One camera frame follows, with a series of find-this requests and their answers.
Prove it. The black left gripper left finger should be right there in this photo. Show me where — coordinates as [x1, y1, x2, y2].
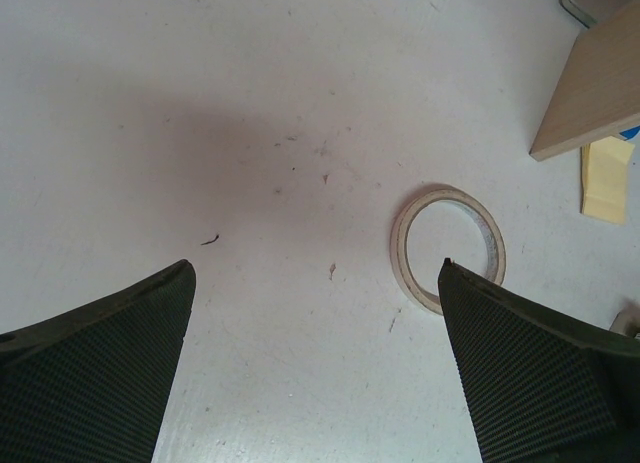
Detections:
[1, 260, 195, 462]

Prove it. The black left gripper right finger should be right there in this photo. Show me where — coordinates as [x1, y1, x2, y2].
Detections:
[438, 259, 639, 462]

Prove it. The light wooden bookshelf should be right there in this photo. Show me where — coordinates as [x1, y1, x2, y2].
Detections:
[530, 0, 639, 161]

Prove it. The beige tape roll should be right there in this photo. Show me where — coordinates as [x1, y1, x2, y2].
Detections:
[389, 183, 507, 316]

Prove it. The blue eraser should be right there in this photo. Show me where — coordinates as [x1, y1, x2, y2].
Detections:
[619, 126, 640, 141]

